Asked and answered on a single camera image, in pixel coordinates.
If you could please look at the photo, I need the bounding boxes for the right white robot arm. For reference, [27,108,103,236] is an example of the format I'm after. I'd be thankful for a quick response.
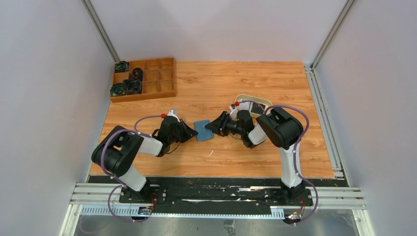
[205,107,305,195]

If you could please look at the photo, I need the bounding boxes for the black card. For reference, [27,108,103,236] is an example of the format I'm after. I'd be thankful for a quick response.
[250,103,265,115]

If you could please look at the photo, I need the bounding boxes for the black coiled item bottom-left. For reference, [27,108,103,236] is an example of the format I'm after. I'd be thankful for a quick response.
[110,83,126,97]

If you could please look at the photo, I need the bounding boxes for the cream oval tray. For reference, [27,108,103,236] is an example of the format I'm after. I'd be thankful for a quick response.
[235,94,272,118]

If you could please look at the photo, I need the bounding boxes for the black coiled item top-left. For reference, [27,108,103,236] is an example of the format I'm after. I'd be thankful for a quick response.
[114,60,130,73]

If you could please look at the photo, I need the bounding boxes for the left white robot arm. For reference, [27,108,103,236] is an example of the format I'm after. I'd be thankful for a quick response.
[91,110,198,192]

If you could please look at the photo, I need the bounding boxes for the black coiled item middle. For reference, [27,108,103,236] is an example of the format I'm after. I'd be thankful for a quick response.
[131,67,143,81]

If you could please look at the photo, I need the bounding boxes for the blue card holder wallet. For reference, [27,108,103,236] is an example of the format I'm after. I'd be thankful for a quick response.
[194,119,214,142]

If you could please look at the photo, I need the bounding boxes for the black mounting base rail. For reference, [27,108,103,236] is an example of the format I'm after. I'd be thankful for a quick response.
[88,176,327,216]

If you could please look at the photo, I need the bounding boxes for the wooden compartment organizer box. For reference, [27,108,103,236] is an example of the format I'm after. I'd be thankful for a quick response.
[110,57,178,103]

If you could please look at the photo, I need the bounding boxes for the large black coiled item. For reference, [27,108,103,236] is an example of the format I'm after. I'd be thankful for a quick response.
[122,79,143,95]

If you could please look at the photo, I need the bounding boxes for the white printed card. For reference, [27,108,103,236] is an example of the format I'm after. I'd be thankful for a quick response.
[238,101,253,111]

